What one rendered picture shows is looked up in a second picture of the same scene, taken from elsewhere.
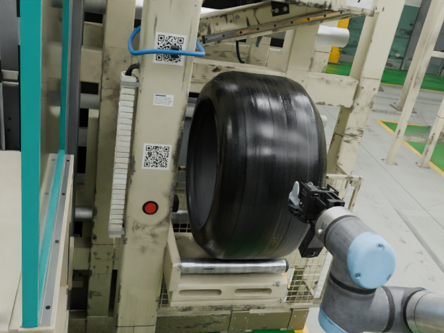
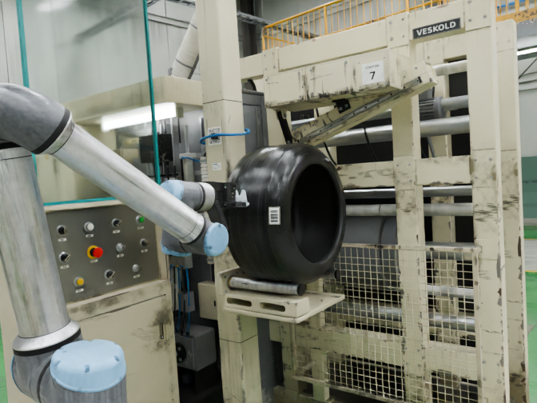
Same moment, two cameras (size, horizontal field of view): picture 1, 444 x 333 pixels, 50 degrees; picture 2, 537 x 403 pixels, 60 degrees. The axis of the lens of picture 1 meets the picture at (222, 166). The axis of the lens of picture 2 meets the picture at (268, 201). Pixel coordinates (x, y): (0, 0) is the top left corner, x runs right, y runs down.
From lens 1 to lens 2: 164 cm
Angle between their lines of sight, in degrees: 57
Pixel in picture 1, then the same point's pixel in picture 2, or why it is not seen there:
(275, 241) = (252, 247)
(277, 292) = (290, 310)
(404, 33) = not seen: outside the picture
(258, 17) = (330, 117)
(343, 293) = not seen: hidden behind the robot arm
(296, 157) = (255, 181)
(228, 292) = (255, 304)
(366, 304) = not seen: hidden behind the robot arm
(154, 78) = (211, 154)
